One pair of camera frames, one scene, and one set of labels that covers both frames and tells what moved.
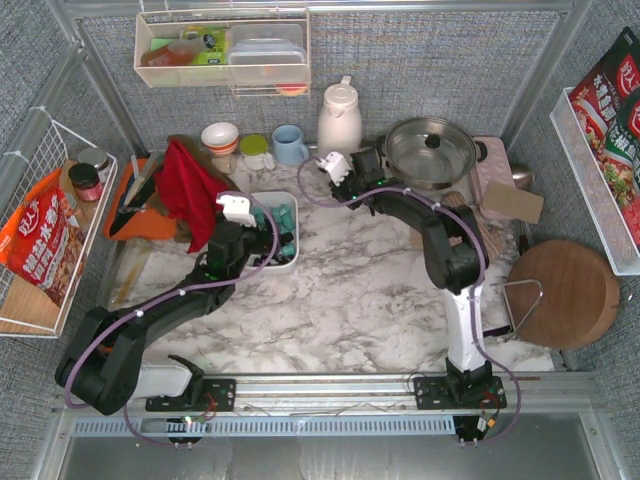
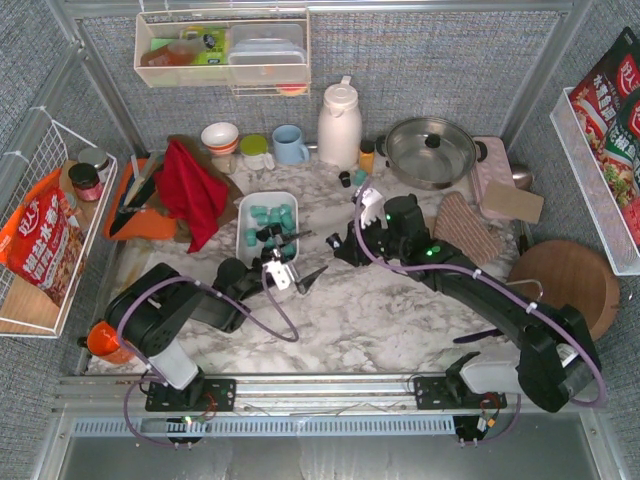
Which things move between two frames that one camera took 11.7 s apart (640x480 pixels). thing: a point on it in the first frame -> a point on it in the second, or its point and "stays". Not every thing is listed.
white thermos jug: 339,126 stays
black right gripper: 366,163 -> 360,242
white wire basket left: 53,188 stays
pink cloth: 495,168 stays
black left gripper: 261,238 -> 275,255
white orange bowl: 220,138 stays
